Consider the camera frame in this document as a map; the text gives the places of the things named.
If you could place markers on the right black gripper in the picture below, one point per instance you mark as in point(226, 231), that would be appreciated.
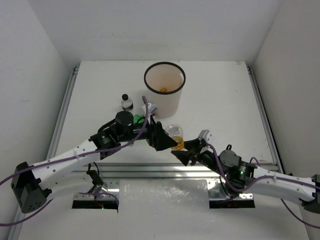
point(194, 144)

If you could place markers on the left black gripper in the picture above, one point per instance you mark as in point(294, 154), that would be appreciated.
point(153, 134)

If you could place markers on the clear bottle yellow cap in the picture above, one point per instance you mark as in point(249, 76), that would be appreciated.
point(175, 131)

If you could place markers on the orange bottle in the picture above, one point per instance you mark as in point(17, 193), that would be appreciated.
point(163, 90)

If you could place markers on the small clear bottle black cap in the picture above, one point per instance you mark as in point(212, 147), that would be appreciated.
point(126, 103)

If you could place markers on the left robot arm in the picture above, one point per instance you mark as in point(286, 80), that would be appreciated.
point(34, 185)

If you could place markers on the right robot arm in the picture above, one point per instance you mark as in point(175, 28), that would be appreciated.
point(241, 177)

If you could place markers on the white bin with black rim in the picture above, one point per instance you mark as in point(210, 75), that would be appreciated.
point(169, 75)

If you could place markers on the green plastic bottle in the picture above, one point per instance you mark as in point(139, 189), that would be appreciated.
point(138, 119)

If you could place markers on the aluminium front rail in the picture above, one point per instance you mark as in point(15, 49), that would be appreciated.
point(113, 173)

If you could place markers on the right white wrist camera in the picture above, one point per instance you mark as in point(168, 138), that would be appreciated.
point(207, 136)

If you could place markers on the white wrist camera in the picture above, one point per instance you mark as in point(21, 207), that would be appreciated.
point(151, 108)
point(207, 136)

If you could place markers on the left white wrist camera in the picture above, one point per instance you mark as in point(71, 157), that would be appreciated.
point(151, 108)

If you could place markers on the right aluminium side rail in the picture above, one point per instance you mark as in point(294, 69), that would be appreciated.
point(266, 123)

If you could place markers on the aluminium side rail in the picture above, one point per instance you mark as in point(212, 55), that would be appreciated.
point(266, 123)
point(62, 113)

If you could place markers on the left aluminium side rail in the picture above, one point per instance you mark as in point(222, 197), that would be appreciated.
point(62, 113)

